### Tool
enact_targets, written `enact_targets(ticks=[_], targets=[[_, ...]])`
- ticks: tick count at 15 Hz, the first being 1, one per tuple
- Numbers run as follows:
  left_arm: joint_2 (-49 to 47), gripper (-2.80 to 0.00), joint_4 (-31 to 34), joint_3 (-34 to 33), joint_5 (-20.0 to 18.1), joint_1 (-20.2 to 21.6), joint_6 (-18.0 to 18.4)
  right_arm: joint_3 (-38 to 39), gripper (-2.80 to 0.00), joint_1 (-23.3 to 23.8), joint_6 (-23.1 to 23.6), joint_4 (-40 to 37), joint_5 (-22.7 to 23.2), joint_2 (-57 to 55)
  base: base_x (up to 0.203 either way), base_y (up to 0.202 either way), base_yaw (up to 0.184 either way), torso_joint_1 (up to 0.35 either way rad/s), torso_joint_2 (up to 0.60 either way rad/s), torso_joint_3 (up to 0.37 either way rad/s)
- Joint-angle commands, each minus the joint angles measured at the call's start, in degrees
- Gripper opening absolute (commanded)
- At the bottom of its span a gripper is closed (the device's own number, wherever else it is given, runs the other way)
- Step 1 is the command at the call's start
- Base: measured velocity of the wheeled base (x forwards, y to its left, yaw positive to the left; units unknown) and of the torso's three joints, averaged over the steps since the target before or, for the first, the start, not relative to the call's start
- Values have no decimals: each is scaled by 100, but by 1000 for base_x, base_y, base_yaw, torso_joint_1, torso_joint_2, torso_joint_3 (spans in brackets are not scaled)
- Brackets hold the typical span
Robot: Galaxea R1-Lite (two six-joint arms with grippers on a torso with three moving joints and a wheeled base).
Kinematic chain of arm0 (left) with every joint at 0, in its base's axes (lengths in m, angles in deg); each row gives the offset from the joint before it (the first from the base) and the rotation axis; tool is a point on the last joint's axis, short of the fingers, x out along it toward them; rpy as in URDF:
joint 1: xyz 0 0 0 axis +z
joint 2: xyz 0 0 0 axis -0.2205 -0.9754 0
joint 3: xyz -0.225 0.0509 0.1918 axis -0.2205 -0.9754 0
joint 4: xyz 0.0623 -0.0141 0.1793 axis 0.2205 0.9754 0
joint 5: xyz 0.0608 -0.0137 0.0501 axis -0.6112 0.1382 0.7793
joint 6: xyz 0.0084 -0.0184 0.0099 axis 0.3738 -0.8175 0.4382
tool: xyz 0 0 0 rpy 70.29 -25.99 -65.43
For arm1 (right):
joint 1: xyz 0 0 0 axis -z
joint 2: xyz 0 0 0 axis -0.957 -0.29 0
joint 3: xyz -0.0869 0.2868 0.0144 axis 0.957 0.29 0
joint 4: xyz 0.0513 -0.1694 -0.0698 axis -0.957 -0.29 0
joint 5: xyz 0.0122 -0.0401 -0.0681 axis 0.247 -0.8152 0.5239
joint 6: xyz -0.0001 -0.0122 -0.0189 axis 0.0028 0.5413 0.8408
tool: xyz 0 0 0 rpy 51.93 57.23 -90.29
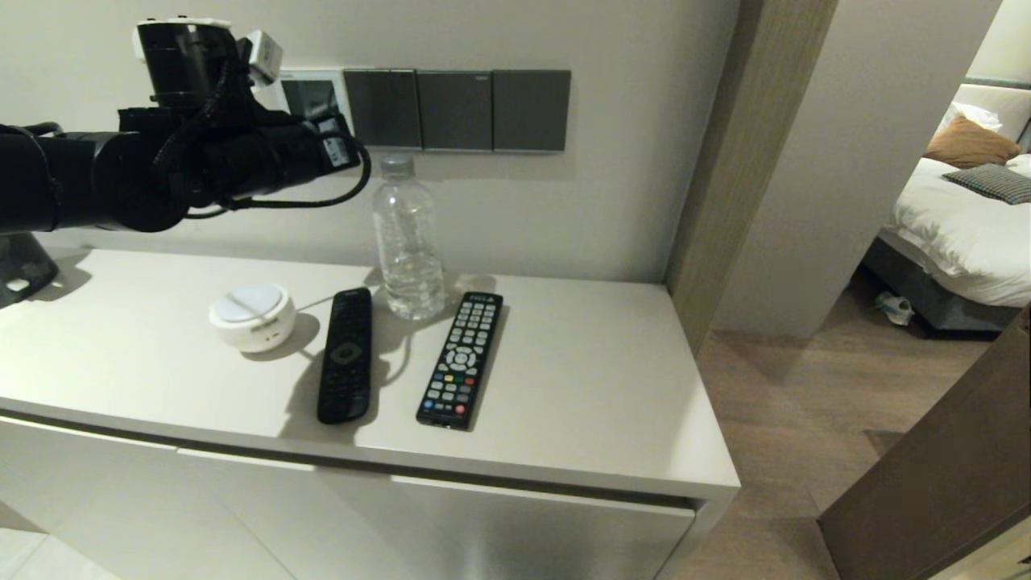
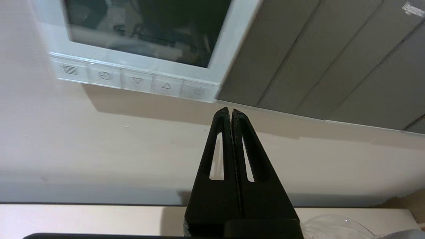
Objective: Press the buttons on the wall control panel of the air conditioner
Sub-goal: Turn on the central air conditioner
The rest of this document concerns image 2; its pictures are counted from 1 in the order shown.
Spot grey three-rocker switch plate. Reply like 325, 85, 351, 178
216, 0, 425, 122

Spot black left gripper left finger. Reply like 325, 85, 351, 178
183, 107, 241, 238

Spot white thermostat with blue screen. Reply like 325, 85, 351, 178
28, 0, 264, 104

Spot white sideboard cabinet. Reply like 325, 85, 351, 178
0, 203, 419, 239

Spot clear plastic water bottle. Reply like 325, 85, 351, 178
300, 214, 425, 239

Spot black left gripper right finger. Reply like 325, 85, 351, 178
232, 109, 300, 220

